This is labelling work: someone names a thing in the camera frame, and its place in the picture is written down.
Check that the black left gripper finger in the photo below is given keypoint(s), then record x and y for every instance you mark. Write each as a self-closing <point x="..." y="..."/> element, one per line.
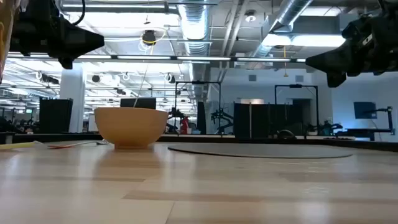
<point x="90" y="46"/>
<point x="82" y="35"/>

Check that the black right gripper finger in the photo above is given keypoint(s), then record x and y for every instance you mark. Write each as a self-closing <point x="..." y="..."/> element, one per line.
<point x="320" y="63"/>
<point x="337" y="54"/>

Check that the amber patterned plastic cup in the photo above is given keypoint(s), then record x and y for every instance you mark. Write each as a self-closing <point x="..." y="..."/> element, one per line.
<point x="4" y="37"/>

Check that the tan ribbed bowl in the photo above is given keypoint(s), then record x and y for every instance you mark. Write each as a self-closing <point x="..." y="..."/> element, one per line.
<point x="130" y="127"/>

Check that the background black robot arm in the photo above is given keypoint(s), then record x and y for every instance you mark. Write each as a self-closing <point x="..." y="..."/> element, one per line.
<point x="326" y="127"/>
<point x="174" y="115"/>
<point x="222" y="116"/>

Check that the bright ceiling light panel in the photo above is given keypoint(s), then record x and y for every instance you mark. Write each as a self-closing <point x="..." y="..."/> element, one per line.
<point x="311" y="40"/>

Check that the yellow hanging pendant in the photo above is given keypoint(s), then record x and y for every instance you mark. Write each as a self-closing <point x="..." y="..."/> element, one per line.
<point x="285" y="74"/>

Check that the white pillar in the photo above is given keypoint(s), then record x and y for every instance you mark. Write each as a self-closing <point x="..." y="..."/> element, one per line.
<point x="73" y="99"/>

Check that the narrow black partition panel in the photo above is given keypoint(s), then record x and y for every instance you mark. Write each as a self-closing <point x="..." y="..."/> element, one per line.
<point x="56" y="115"/>

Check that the white cabinet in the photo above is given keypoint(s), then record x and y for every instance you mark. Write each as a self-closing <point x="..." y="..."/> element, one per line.
<point x="91" y="124"/>

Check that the green exit sign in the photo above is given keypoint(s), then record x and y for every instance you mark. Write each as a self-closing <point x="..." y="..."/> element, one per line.
<point x="29" y="111"/>

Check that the round grey placemat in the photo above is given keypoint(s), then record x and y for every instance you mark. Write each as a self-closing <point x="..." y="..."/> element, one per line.
<point x="261" y="151"/>

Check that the long linear ceiling light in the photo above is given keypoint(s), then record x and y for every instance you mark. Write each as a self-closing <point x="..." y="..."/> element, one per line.
<point x="202" y="58"/>

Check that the red background object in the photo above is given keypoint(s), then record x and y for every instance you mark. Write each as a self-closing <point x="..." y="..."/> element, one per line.
<point x="184" y="126"/>

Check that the slanted silver air duct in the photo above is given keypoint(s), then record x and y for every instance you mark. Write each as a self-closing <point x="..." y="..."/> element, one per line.
<point x="292" y="12"/>

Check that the dark wall screen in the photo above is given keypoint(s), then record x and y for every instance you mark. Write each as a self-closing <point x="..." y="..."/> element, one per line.
<point x="365" y="110"/>

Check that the corrugated silver air duct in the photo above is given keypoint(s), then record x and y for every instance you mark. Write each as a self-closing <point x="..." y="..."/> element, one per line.
<point x="194" y="21"/>

